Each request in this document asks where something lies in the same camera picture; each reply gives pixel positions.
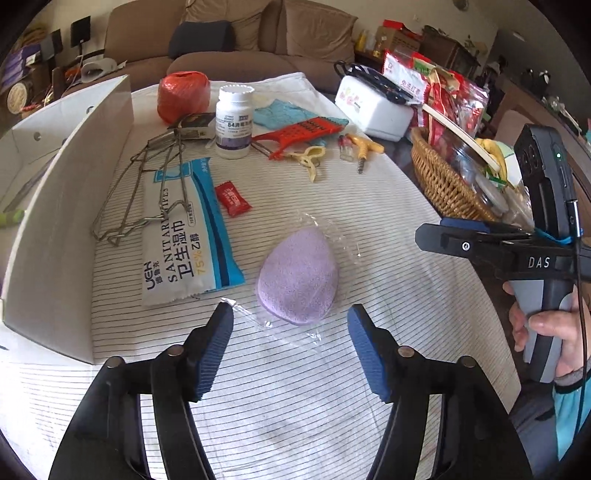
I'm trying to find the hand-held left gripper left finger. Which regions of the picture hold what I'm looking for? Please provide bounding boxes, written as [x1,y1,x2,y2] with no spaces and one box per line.
[48,302,235,480]

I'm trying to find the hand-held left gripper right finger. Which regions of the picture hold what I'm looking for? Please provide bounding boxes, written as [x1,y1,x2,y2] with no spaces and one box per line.
[347,304,522,480]

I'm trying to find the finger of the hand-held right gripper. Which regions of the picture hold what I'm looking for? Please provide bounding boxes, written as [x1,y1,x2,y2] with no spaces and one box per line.
[438,216,535,237]
[414,223,533,278]

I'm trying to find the purple sponge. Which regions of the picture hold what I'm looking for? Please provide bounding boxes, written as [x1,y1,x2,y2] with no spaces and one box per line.
[221,210,366,348]

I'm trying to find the white cardboard box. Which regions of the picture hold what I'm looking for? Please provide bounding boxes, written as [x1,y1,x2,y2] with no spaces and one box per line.
[0,74,134,366]

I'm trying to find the person's right forearm teal sleeve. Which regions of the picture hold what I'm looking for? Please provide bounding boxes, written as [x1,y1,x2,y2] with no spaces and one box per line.
[551,364,591,450]

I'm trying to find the person's right hand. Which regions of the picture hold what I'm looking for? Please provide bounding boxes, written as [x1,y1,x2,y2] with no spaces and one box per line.
[502,281,591,378]

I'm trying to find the white green bowl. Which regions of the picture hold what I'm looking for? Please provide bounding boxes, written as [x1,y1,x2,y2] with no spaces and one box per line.
[480,141,523,186]

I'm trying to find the wicker basket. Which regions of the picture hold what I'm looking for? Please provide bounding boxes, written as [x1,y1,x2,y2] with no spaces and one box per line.
[409,126,523,223]

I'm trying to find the bananas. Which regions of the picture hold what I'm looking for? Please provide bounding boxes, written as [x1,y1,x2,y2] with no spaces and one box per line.
[475,137,509,168]

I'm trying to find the white striped tablecloth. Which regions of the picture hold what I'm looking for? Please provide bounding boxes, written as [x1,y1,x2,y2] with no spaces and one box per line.
[0,71,522,480]

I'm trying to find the blue white wet wipes pack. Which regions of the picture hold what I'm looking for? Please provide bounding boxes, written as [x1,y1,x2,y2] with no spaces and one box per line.
[140,156,246,308]

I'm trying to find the pile of red snack packets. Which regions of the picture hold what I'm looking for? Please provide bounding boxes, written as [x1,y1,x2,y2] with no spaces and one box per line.
[382,48,491,139]

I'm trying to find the white flowered tissue box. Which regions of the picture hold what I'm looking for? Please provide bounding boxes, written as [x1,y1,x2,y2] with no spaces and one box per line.
[334,74,414,142]

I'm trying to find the red wrapped candy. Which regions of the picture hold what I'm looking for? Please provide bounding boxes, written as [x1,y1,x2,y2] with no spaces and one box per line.
[215,181,254,217]

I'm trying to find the dark wooden cabinet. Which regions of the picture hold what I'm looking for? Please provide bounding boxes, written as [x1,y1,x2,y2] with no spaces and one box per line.
[418,31,482,80]

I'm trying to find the black plastic hanger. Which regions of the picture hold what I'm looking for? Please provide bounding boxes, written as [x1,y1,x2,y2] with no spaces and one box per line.
[334,60,419,105]

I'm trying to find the person's grey trouser leg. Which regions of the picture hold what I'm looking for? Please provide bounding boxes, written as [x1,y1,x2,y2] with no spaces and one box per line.
[510,391,560,463]

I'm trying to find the orange plastic grater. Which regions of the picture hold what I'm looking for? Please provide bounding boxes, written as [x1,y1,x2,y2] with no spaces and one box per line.
[252,117,336,160]

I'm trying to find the teal knitted cloth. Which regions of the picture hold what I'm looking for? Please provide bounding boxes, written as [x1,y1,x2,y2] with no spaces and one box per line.
[253,99,350,139]

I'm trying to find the white pill bottle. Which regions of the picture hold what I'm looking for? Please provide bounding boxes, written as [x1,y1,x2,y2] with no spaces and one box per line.
[215,85,256,160]

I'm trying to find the tan sofa cushion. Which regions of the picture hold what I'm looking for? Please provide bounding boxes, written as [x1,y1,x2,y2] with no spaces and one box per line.
[182,0,278,33]
[281,0,357,57]

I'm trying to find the long metal tweezers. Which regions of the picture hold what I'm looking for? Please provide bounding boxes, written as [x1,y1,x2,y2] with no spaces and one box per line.
[4,157,62,214]

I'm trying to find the orange-red twine ball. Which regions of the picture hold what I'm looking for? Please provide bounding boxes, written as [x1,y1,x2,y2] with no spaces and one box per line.
[157,70,211,125]

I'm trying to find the brown sofa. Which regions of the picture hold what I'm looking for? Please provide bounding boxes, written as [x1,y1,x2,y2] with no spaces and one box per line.
[60,0,357,94]

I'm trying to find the grey neck massager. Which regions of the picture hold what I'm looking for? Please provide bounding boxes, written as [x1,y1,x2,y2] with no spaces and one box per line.
[80,57,119,80]

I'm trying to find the dark blue pillow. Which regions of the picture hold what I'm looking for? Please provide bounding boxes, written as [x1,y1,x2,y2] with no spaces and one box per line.
[167,20,235,59]

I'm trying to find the round decorated tin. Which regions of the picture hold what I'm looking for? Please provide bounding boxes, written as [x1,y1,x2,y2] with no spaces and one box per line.
[6,83,31,114]

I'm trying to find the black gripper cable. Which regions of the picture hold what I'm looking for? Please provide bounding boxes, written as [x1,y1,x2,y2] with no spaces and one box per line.
[569,198,591,445]

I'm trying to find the yellow handled corkscrew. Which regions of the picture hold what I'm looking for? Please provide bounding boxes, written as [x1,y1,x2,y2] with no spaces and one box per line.
[346,133,385,174]

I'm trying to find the metal wire tongs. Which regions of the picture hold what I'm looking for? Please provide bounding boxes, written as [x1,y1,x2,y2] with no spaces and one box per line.
[91,127,193,246]

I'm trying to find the green handled tool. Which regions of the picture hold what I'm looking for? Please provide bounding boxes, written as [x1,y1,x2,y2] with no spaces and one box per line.
[0,208,27,230]

